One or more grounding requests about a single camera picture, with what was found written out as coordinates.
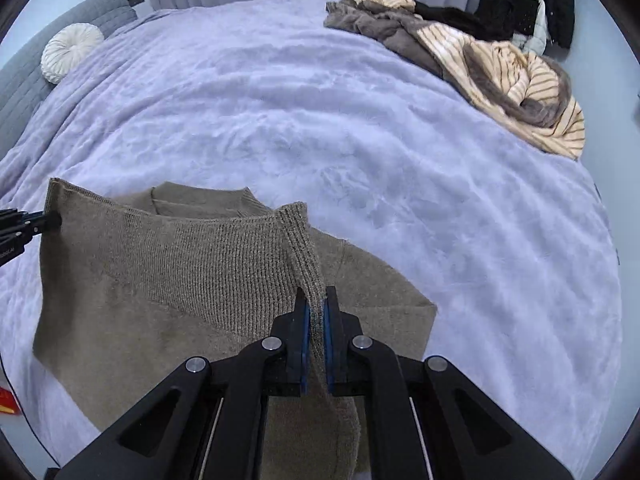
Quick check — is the lavender plush blanket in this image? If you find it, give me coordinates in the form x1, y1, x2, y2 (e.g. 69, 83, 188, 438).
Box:
0, 0, 623, 480

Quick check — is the red flat object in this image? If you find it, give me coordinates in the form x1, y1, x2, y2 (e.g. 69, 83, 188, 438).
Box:
0, 387, 21, 417

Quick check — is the beige striped garment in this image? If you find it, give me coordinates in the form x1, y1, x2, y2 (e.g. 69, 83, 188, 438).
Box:
360, 0, 586, 161

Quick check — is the black dotted garment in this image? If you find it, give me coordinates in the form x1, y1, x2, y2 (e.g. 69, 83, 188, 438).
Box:
414, 0, 576, 56

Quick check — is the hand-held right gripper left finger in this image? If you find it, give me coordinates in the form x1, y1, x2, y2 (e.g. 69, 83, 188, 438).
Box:
52, 287, 312, 480

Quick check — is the pale grey garment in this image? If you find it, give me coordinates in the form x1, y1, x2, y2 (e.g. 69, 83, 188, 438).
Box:
512, 0, 552, 57

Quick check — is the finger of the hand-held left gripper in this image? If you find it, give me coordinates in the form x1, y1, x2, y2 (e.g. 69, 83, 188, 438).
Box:
0, 208, 62, 226
0, 222, 61, 245

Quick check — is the olive knit sweater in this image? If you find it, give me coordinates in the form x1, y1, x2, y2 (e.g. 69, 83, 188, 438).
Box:
32, 177, 438, 480

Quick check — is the round white pleated pillow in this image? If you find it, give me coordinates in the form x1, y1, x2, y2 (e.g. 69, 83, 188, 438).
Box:
41, 23, 105, 85

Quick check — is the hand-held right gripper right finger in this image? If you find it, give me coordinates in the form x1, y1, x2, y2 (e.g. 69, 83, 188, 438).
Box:
324, 286, 576, 480

